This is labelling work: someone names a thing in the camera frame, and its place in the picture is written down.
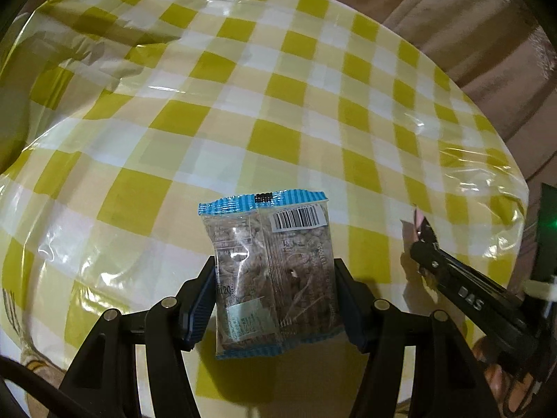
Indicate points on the person's right hand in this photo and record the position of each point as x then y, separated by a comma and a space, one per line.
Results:
496, 383

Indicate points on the beige fabric sofa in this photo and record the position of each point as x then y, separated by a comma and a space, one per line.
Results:
478, 30

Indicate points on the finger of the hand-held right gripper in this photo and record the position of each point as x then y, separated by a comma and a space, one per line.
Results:
428, 260

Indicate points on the clear blue-edged nut packet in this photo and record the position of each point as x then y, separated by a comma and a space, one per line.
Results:
270, 270

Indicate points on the yellow checked tablecloth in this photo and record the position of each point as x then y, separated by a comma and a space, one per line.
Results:
217, 117

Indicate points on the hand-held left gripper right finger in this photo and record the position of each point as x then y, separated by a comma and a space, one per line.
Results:
348, 309

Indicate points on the small pink black packet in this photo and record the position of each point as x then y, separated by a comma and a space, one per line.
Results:
420, 228

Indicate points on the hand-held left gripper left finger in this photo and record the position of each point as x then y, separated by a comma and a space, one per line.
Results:
202, 309

